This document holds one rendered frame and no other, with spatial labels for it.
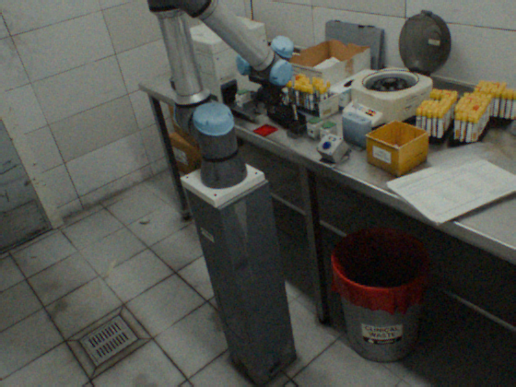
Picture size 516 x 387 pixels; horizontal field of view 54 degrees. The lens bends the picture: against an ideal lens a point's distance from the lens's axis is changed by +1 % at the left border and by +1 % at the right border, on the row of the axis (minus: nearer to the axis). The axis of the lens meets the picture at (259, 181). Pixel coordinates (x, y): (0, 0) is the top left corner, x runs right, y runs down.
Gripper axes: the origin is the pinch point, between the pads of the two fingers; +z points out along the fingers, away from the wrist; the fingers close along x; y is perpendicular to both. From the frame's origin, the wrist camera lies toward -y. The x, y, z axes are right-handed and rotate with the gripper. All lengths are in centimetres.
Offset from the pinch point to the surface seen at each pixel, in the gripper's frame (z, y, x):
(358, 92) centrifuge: -19.2, 22.9, 23.9
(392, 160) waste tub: -31, 54, 0
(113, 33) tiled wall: 69, -133, 10
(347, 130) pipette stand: -20.0, 34.0, 6.6
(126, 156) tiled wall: 136, -95, -6
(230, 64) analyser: -3.1, -23.3, 2.9
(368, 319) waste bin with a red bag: 28, 83, -8
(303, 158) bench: -11.3, 31.5, -8.5
